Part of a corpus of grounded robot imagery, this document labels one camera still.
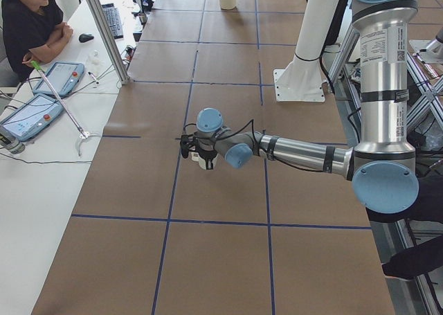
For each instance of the seated person black shirt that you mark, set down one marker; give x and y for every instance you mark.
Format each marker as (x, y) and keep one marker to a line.
(33, 30)

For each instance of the aluminium frame post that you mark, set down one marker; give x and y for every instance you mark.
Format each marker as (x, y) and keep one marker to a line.
(108, 40)

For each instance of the long grabber stick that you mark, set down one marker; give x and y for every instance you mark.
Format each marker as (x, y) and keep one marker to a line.
(84, 134)

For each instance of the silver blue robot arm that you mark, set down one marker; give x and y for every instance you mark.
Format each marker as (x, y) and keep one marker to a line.
(382, 166)

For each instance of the upper blue teach pendant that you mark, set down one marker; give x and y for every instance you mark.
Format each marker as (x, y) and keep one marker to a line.
(64, 76)

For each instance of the white pedestal column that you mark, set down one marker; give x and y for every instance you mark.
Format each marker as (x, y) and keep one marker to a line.
(301, 80)

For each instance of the lower blue teach pendant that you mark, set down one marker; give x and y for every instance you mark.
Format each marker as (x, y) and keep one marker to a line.
(32, 117)

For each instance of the black computer mouse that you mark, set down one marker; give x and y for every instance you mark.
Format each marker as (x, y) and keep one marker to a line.
(85, 37)

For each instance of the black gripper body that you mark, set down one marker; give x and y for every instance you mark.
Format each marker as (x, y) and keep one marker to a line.
(208, 154)

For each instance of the black keyboard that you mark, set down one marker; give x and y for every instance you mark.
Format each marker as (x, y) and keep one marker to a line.
(112, 17)

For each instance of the white mug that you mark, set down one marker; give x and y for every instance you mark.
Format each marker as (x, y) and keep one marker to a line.
(195, 157)

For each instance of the blue teach pendant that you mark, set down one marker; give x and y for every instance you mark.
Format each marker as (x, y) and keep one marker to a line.
(32, 117)
(64, 76)

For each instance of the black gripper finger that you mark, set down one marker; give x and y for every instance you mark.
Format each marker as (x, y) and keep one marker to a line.
(209, 164)

